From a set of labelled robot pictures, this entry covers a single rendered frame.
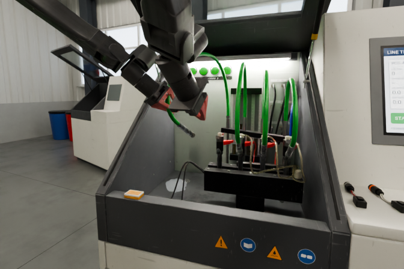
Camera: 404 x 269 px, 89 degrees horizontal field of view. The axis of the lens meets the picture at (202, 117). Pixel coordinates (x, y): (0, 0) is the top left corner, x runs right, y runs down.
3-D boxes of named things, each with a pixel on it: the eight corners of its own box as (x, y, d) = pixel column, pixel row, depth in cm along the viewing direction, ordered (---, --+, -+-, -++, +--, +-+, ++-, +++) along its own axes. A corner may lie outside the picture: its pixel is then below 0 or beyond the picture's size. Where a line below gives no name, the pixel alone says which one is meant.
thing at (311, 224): (107, 242, 66) (104, 195, 64) (116, 233, 70) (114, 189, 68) (326, 293, 49) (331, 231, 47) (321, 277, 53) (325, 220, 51)
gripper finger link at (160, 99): (177, 105, 73) (157, 87, 70) (187, 101, 67) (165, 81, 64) (167, 120, 70) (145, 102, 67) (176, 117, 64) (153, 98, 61)
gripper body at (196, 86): (210, 83, 50) (199, 58, 45) (194, 115, 45) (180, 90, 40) (188, 84, 54) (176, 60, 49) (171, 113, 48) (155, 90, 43)
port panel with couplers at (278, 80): (266, 138, 98) (268, 72, 94) (266, 137, 101) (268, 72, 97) (295, 140, 94) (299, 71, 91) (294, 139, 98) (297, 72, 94)
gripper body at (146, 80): (158, 91, 71) (140, 77, 69) (170, 83, 63) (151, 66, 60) (146, 105, 69) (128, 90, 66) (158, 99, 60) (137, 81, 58)
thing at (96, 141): (59, 161, 379) (50, 50, 355) (115, 149, 465) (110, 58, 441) (93, 179, 301) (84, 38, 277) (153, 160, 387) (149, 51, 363)
